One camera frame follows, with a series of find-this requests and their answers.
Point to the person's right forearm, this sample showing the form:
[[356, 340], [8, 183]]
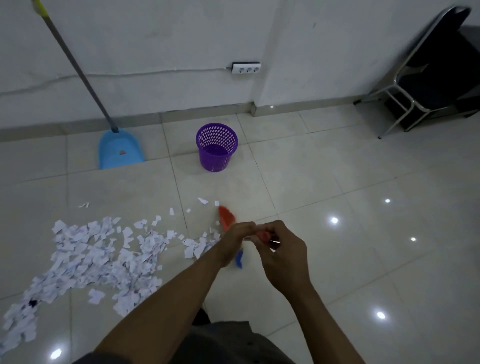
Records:
[[326, 330]]

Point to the purple plastic waste basket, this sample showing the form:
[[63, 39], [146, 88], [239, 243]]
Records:
[[215, 155]]

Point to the person's right hand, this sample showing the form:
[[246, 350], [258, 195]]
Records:
[[287, 262]]

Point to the pile of torn paper pieces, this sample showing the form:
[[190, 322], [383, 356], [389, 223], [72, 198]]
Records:
[[93, 262]]

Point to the person's dark grey clothing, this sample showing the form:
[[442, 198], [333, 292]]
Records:
[[228, 345]]

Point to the person's left hand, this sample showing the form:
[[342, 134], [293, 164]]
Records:
[[233, 243]]

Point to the orange and blue broom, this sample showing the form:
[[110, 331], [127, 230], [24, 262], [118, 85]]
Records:
[[227, 217]]

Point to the white power strip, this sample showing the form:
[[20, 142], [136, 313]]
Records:
[[246, 68]]

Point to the person's right fingers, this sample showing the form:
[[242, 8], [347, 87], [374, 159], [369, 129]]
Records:
[[268, 230]]

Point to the person's left forearm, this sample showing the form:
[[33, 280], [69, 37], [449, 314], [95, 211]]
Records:
[[165, 315]]

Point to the person's left fingers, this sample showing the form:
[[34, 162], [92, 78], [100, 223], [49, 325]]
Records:
[[245, 229]]

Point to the black folding chair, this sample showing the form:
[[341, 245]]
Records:
[[442, 75]]

